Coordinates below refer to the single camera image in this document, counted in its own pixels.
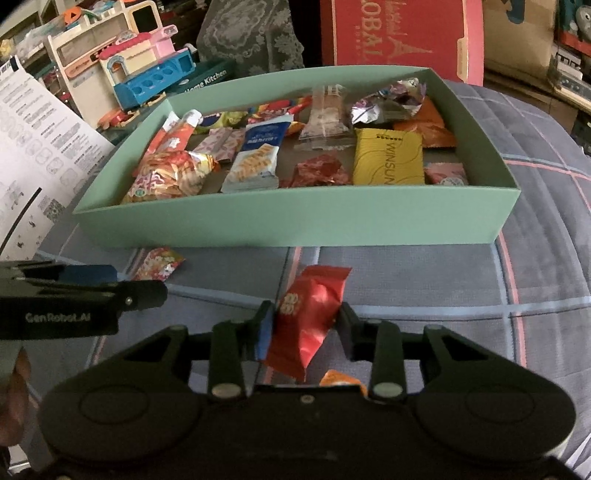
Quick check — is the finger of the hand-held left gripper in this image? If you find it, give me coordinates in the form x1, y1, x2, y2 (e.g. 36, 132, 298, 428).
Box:
54, 264, 119, 288
108, 280, 169, 312

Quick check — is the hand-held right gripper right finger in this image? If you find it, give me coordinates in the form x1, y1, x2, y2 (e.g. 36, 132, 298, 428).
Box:
338, 301, 523, 401

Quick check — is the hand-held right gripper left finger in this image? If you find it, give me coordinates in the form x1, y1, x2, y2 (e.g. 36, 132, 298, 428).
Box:
95, 300, 277, 401

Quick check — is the small red patterned packet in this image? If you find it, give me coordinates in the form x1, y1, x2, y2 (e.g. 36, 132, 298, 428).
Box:
133, 247, 186, 282

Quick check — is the bright red snack packet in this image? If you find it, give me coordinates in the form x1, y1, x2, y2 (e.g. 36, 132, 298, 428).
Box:
264, 265, 352, 382

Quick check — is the small orange yellow packet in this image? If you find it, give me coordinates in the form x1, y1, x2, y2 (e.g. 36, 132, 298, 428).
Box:
318, 368, 369, 398

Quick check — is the mint green cardboard box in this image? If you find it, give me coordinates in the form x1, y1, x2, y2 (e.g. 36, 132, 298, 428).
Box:
73, 65, 523, 251

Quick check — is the orange yellow chips packet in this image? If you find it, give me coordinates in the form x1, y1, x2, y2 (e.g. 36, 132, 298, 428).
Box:
120, 149, 222, 205

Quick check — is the dark red foil packet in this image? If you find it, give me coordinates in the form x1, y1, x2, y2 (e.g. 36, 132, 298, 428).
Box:
278, 153, 355, 188

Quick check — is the orange white snack packet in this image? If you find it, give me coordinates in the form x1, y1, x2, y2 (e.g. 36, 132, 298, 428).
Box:
133, 109, 205, 177

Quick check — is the pink white patterned packet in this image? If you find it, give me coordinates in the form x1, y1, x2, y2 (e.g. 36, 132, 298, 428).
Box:
191, 126, 246, 163

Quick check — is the blue white biscuit packet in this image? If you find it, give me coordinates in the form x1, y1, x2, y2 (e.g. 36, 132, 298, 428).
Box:
220, 114, 295, 195

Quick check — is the yellow wafer packet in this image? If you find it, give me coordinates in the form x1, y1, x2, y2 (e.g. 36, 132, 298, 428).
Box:
352, 128, 426, 186

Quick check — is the small pink packet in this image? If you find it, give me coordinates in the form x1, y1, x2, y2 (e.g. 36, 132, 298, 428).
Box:
423, 161, 470, 188

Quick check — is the yellow green candy packet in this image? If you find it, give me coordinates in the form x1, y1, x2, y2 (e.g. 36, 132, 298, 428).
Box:
200, 110, 251, 131

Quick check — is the clear nougat bar packet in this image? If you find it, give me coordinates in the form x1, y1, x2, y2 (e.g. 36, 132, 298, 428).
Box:
297, 84, 355, 151

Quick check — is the orange rectangular packet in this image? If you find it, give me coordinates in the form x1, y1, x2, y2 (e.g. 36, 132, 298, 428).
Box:
392, 95, 459, 149

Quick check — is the red yellow shiny packet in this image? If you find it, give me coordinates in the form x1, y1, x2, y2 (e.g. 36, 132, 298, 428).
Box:
248, 95, 313, 117

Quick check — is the purple silver foil packet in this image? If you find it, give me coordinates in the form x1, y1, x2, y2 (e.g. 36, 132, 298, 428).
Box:
348, 78, 428, 126

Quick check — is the person's left hand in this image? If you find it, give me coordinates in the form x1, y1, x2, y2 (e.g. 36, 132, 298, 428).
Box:
0, 347, 34, 449

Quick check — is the white printed instruction sheet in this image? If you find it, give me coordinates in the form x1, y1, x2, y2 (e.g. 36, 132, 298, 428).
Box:
0, 56, 117, 262

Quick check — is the grey plaid cloth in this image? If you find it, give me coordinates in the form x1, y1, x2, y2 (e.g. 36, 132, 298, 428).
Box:
17, 80, 591, 463

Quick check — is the blue toy rack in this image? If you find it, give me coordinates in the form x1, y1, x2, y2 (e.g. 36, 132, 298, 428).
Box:
112, 48, 198, 108

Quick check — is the cream toy cabinet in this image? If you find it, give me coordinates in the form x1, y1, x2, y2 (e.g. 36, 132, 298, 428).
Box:
43, 0, 163, 131

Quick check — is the pink cream toy house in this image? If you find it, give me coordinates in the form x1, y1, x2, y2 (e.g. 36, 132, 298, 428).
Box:
98, 25, 179, 89

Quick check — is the grey lace cloth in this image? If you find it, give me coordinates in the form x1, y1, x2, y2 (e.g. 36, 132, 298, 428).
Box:
195, 0, 306, 78

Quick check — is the large red gift box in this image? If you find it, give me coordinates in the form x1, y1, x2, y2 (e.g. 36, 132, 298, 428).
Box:
319, 0, 485, 87

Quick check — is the bear print cardboard box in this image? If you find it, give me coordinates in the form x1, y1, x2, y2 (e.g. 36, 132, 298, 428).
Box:
481, 0, 558, 82

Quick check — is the blue toy train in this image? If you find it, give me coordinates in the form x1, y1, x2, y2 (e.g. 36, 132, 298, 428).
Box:
558, 0, 591, 38

